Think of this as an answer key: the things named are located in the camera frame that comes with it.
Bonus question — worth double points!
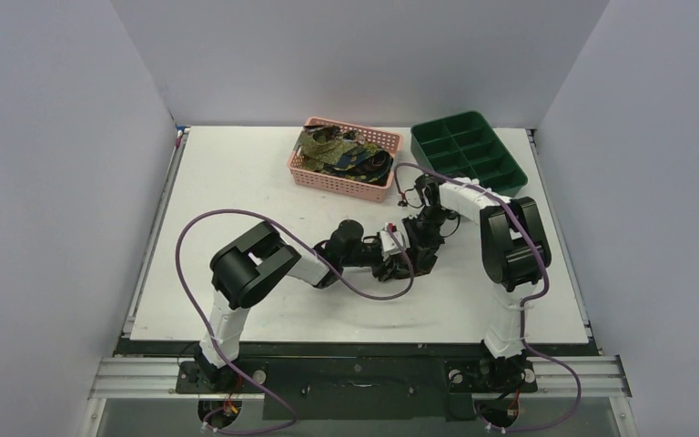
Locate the dark patterned necktie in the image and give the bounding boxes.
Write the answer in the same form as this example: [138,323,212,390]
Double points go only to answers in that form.
[380,249,438,281]

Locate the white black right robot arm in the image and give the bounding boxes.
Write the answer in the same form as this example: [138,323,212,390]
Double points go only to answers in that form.
[402,174,552,389]

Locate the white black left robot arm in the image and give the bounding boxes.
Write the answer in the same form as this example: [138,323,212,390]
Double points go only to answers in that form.
[196,219,417,391]

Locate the pile of patterned ties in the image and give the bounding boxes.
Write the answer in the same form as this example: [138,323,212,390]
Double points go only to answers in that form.
[297,125,393,186]

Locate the green divided plastic tray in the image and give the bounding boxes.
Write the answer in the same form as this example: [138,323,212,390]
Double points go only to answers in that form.
[410,110,528,197]

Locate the pink plastic basket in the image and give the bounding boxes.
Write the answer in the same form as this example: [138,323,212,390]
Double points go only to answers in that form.
[288,117,403,202]

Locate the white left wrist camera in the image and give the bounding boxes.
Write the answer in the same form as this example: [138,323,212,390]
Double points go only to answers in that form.
[379,223,409,259]

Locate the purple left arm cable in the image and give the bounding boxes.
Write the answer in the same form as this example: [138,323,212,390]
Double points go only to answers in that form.
[174,208,416,437]

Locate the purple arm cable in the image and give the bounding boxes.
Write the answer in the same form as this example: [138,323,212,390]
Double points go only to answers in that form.
[392,162,583,435]
[174,208,416,437]

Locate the black metal base rail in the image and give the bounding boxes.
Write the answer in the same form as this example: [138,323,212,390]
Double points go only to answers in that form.
[90,343,631,421]

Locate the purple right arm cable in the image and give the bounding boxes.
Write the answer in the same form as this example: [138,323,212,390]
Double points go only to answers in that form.
[392,162,583,435]

